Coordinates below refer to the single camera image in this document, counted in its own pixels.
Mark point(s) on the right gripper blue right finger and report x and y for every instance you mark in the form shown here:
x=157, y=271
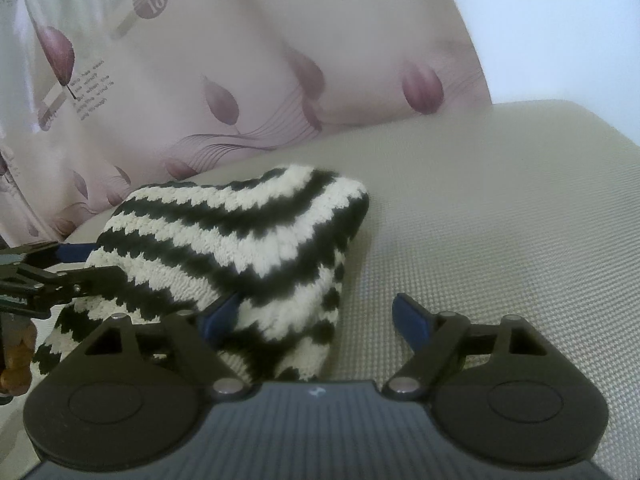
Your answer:
x=434, y=339

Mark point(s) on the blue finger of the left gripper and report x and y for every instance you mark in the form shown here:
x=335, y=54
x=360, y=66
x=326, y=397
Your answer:
x=72, y=253

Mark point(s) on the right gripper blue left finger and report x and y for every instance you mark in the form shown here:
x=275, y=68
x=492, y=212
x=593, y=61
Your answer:
x=193, y=337

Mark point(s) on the black white striped knit sweater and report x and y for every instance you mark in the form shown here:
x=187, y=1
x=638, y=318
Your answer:
x=278, y=241

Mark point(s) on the person's left hand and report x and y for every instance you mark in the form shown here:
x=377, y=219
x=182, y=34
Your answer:
x=18, y=345

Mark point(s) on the pink leaf print curtain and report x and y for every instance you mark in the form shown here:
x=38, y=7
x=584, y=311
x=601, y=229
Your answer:
x=100, y=97

